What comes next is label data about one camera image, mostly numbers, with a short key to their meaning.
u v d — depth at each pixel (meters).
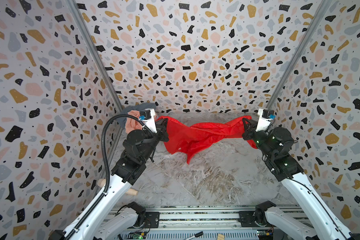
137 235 0.70
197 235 0.70
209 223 0.73
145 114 0.51
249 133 0.58
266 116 0.54
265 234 0.72
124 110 1.15
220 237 0.69
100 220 0.41
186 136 0.78
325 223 0.39
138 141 0.45
